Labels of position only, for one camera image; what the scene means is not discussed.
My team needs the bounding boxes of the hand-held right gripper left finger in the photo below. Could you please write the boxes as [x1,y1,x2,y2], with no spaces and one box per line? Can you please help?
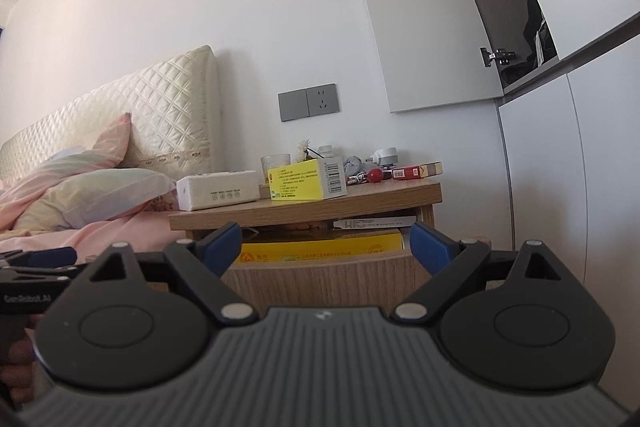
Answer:
[87,222,254,327]

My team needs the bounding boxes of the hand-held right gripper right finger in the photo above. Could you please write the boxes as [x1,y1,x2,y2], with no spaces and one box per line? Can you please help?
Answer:
[392,223,574,326]

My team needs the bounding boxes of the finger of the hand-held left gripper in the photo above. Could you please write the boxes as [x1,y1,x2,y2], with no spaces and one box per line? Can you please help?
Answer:
[7,264,90,282]
[0,247,79,267]

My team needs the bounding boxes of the wooden nightstand drawer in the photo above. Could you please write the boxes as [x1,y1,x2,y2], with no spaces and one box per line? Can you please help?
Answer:
[220,227,493,314]

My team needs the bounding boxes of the person's left hand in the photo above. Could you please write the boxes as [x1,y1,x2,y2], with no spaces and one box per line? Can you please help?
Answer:
[0,314,51,410]

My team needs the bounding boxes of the pink duvet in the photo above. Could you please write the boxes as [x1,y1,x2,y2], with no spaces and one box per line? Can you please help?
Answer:
[0,179,189,264]

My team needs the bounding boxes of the white tissue box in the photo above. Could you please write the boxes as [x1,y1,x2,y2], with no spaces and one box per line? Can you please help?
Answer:
[176,169,261,212]

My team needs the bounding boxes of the long white carton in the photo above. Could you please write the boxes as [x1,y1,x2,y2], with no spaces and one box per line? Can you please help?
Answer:
[332,216,417,232]

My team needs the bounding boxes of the pastel striped pillow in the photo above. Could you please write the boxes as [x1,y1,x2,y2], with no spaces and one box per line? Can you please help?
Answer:
[12,167,179,231]

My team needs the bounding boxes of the wooden nightstand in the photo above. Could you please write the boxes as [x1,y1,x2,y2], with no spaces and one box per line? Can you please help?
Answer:
[168,179,493,314]

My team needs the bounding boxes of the large flat yellow box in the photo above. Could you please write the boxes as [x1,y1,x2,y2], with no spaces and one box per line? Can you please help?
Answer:
[239,228,406,266]

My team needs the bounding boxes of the clear glass cup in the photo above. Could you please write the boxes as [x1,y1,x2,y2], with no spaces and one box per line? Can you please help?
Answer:
[260,154,292,186]

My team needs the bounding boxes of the white plug adapter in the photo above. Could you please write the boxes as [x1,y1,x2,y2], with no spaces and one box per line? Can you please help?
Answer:
[372,148,400,168]

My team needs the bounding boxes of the yellow and white box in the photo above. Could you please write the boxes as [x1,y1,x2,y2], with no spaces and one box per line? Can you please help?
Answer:
[267,158,348,202]

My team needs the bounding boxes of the grey cloth pouch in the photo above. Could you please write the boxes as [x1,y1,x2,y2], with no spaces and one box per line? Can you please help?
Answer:
[342,155,369,178]

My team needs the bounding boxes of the pink striped pillow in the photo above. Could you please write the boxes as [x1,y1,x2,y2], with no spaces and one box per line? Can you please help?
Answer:
[10,113,134,188]

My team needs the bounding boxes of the dried flower sprig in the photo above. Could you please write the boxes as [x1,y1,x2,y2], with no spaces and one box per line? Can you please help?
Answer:
[296,139,324,162]

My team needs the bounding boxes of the cream quilted headboard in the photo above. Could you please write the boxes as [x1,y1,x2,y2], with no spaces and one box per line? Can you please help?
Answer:
[0,45,224,188]

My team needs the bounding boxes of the white wardrobe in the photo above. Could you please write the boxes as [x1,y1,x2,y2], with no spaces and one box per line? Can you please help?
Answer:
[430,0,640,383]

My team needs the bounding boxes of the metal door hinge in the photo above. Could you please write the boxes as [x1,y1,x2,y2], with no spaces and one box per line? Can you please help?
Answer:
[480,47,516,68]

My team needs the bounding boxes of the white open wardrobe door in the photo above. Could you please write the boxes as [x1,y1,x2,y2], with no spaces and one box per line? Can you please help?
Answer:
[340,0,506,114]

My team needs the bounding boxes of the dark clothes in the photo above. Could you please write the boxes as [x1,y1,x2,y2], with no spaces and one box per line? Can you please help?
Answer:
[500,0,559,86]

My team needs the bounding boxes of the red ball keychain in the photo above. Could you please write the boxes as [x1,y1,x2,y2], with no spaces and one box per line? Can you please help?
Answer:
[348,168,391,186]

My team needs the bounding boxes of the grey wall switch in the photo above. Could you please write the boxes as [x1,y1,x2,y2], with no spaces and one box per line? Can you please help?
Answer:
[278,89,310,122]

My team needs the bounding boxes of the grey wall socket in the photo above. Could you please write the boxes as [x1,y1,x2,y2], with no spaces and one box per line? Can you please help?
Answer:
[306,83,344,118]

